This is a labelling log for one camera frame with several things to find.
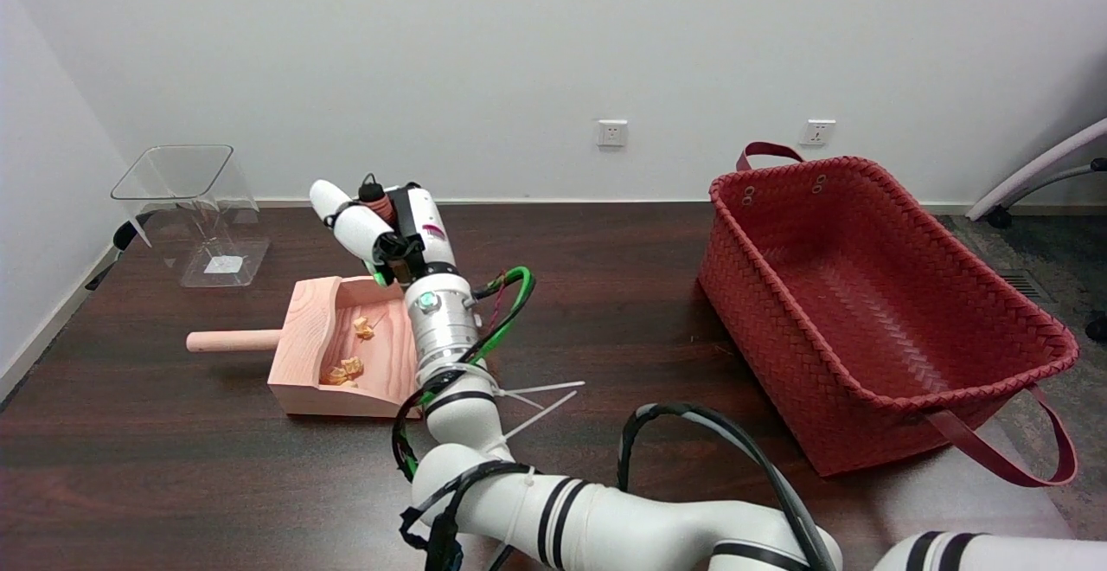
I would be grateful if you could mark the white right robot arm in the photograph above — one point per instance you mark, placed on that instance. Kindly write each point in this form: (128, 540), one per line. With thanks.
(441, 329)

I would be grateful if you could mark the white black office chair base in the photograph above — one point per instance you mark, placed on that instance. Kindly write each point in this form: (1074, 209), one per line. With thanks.
(1029, 171)

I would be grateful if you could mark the pink wooden dustpan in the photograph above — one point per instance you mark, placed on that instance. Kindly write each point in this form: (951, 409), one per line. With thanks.
(320, 337)

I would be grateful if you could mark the red woven basket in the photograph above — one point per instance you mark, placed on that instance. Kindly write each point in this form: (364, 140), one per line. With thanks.
(865, 294)

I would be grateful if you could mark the brown straw hand broom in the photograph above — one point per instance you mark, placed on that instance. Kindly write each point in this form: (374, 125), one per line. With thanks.
(374, 199)

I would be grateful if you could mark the clear plastic container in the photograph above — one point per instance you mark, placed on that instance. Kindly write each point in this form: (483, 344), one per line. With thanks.
(216, 251)

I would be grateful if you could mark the orange paper ball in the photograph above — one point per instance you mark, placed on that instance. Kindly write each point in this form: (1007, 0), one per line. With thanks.
(335, 375)
(353, 367)
(363, 327)

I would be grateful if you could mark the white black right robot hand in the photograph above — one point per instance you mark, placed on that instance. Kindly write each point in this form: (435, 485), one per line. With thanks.
(424, 225)

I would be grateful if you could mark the white wall outlet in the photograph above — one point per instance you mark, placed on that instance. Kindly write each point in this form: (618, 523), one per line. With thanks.
(819, 131)
(612, 133)

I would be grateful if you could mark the metal floor vent grille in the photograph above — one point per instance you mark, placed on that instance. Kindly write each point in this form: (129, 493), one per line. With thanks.
(1025, 285)

